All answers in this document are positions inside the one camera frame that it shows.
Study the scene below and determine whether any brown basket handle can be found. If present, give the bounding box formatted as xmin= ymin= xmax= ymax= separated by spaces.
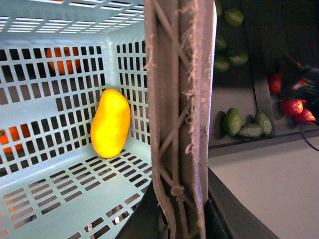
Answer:
xmin=145 ymin=0 xmax=217 ymax=239

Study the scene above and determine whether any light blue plastic basket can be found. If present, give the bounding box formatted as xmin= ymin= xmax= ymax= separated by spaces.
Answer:
xmin=0 ymin=0 xmax=152 ymax=239

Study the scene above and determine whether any yellow mango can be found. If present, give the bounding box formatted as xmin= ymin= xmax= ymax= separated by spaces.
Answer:
xmin=91 ymin=89 xmax=131 ymax=159

